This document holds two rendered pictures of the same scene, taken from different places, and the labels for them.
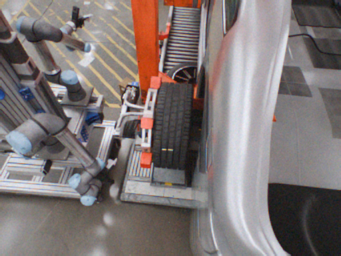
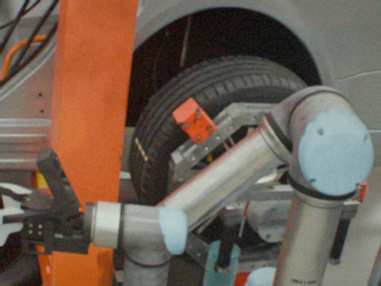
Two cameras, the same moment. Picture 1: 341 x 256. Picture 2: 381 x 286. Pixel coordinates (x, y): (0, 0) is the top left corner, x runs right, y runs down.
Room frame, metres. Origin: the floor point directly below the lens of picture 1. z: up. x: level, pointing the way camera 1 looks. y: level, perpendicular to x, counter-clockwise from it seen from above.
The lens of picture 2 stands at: (1.95, 1.82, 1.85)
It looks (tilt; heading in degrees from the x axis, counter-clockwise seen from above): 25 degrees down; 248
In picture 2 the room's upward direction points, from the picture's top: 8 degrees clockwise
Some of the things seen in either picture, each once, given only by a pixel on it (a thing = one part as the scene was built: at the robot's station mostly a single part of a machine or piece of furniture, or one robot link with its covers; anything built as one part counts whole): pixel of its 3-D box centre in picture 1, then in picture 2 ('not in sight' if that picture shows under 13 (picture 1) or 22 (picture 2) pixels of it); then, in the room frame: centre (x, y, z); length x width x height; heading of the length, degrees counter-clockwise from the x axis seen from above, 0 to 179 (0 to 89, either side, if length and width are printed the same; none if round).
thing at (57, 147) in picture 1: (53, 141); not in sight; (0.81, 0.82, 0.87); 0.15 x 0.15 x 0.10
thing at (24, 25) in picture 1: (44, 55); (304, 254); (1.35, 0.93, 1.19); 0.15 x 0.12 x 0.55; 73
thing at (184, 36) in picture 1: (192, 55); not in sight; (2.80, -0.29, 0.14); 2.47 x 0.85 x 0.27; 177
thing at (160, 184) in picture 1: (170, 163); not in sight; (1.04, -0.04, 0.13); 0.50 x 0.36 x 0.10; 177
